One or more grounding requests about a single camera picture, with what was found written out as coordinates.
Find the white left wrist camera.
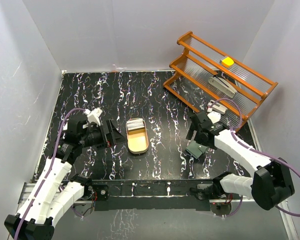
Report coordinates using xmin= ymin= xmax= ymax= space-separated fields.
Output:
xmin=84 ymin=107 xmax=103 ymax=126

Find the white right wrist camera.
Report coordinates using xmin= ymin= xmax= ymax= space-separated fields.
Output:
xmin=207 ymin=111 xmax=222 ymax=124

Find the yellow sticky note block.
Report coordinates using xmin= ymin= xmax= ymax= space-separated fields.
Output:
xmin=219 ymin=56 xmax=235 ymax=68

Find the orange wooden shelf rack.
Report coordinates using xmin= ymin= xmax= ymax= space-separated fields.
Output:
xmin=163 ymin=31 xmax=278 ymax=131

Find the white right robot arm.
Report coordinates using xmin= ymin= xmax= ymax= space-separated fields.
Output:
xmin=186 ymin=112 xmax=295 ymax=211

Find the small white stapler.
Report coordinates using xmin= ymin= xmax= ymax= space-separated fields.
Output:
xmin=207 ymin=100 xmax=228 ymax=115

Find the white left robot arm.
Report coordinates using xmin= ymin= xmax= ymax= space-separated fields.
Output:
xmin=4 ymin=113 xmax=126 ymax=240

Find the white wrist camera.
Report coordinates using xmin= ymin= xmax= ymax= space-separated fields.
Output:
xmin=207 ymin=111 xmax=222 ymax=124
xmin=84 ymin=107 xmax=103 ymax=126

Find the beige oval tray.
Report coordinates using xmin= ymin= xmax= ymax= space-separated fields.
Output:
xmin=126 ymin=121 xmax=149 ymax=155

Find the stack of credit cards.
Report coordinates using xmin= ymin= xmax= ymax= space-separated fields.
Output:
xmin=126 ymin=118 xmax=145 ymax=132

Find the grey stapler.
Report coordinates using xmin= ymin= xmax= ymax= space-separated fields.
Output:
xmin=208 ymin=76 xmax=238 ymax=99

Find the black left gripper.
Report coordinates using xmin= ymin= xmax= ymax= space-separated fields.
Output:
xmin=79 ymin=119 xmax=128 ymax=150

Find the green card holder wallet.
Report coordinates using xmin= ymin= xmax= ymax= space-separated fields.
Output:
xmin=185 ymin=140 xmax=208 ymax=159

